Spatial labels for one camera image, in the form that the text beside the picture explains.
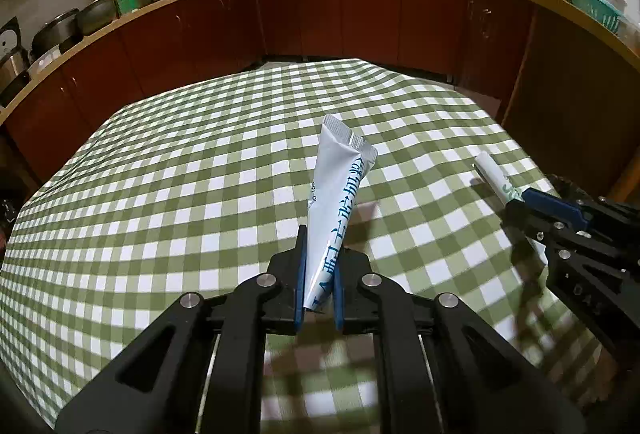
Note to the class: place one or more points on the red lower kitchen cabinets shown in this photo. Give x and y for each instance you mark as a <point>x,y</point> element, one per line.
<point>566,87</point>

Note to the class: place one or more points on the teal plastic basket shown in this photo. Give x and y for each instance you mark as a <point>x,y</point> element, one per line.
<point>601,10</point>

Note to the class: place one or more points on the grey lidded pot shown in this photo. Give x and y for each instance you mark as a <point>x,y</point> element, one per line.
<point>62,31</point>

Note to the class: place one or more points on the white green-lettered tube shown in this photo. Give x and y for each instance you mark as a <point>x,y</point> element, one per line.
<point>493,176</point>

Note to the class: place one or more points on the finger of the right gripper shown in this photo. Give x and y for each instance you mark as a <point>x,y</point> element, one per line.
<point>553,235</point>
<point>555,209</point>

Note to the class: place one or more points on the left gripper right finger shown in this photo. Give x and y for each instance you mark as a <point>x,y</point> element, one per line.
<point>441,368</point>

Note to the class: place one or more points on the dark cooking pot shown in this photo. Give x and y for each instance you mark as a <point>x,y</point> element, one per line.
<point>96,16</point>

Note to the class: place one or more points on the white blue-lettered tube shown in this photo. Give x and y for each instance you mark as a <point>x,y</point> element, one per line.
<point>344,159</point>

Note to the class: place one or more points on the open rice cooker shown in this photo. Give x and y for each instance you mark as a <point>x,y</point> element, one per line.
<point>14,62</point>

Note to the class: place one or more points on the green checkered tablecloth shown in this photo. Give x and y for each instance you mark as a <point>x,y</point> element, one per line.
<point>196,189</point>

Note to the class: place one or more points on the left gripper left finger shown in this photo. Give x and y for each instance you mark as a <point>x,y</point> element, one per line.
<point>198,367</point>

